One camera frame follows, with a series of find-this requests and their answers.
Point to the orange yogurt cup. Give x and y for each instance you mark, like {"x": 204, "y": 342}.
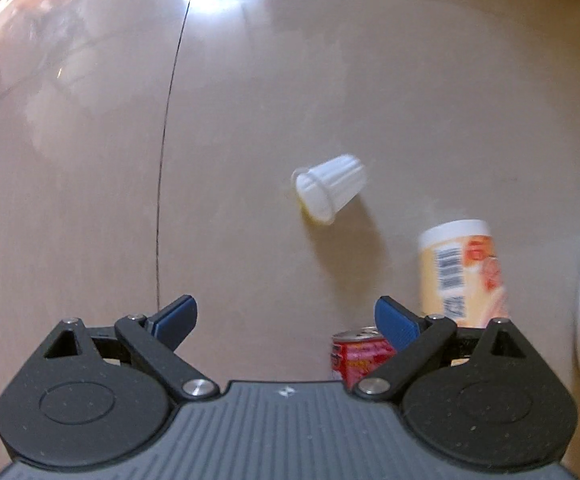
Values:
{"x": 450, "y": 280}

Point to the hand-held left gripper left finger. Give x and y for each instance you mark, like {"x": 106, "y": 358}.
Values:
{"x": 177, "y": 320}

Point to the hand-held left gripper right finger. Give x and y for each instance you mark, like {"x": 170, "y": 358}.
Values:
{"x": 395, "y": 322}

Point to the red drink can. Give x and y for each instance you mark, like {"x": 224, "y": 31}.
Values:
{"x": 360, "y": 360}

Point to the white ribbed plastic cup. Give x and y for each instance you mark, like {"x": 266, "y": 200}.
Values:
{"x": 330, "y": 185}

